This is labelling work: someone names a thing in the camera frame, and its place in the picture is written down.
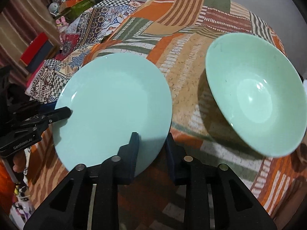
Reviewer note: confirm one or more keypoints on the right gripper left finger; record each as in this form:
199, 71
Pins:
87, 198

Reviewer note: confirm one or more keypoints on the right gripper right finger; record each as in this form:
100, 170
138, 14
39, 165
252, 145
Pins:
216, 198

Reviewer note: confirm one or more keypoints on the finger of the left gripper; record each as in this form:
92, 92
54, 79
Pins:
48, 106
48, 115

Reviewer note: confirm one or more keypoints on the small green plate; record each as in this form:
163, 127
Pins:
110, 98

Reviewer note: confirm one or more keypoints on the person's left hand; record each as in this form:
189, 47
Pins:
19, 162

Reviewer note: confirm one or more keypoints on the red box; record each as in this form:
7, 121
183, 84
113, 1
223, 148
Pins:
33, 48

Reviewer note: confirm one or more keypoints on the green gift bag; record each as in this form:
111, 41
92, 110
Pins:
71, 13

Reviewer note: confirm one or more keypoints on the patterned patchwork blanket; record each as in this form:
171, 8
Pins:
89, 29

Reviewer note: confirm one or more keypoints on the green bowl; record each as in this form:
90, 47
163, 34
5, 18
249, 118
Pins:
258, 91

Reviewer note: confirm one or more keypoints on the striped patchwork tablecloth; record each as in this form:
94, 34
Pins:
175, 35

